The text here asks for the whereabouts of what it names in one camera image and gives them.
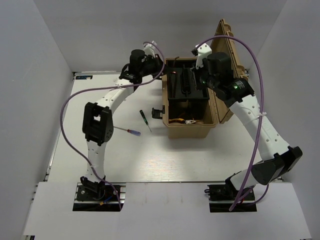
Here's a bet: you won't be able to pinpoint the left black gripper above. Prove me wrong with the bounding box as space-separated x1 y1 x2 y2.
139 53 173 78

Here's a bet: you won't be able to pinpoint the brown long hex key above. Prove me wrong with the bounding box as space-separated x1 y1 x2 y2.
169 71 176 98

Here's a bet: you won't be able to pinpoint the green black precision screwdriver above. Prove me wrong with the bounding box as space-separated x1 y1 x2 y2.
139 109 152 132

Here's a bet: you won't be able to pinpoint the tan plastic toolbox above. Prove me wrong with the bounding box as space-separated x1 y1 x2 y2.
151 19 248 139

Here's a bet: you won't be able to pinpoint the yellow black needle-nose pliers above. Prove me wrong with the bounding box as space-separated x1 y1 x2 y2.
183 119 202 125

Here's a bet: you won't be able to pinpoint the blue red handled screwdriver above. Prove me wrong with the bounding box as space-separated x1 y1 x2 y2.
114 126 141 137

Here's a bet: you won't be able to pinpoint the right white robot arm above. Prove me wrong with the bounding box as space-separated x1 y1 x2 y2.
195 52 303 200

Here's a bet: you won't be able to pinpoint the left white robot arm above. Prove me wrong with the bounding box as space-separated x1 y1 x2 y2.
80 46 163 200

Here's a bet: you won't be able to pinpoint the black toolbox inner tray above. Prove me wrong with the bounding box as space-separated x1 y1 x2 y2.
166 58 210 102

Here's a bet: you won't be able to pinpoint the blue label sticker left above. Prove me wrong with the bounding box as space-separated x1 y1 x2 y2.
75 75 93 80

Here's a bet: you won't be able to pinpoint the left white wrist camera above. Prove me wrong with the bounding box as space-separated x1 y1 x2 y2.
143 40 157 58

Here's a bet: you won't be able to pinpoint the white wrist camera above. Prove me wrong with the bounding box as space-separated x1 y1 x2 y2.
143 40 157 58
191 43 212 70

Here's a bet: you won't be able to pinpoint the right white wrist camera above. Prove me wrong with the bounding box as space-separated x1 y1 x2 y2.
191 43 212 70

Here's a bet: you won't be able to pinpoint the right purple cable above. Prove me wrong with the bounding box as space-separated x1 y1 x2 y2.
194 35 271 212

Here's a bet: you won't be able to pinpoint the purple cable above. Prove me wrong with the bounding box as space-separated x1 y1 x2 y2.
60 41 166 211
194 35 271 212

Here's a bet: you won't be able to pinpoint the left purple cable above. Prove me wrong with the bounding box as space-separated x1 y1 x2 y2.
60 41 166 211

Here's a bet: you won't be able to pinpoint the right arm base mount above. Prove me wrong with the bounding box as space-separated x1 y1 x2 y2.
204 184 257 213

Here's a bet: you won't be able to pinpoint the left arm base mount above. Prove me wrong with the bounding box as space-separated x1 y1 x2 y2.
72 183 126 212

